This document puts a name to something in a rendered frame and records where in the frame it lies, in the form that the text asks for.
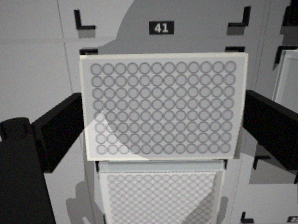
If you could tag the grey deck plate with bays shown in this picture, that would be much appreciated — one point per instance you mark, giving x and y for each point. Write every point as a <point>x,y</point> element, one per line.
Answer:
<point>35,77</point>

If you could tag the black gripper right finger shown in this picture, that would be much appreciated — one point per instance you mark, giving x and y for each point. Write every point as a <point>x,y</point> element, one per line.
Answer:
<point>274,126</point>

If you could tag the white multi-well plate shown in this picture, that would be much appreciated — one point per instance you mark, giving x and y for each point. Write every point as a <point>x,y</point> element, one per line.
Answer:
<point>161,191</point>

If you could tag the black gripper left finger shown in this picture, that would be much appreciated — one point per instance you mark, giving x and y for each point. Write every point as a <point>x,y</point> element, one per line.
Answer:
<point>25,150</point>

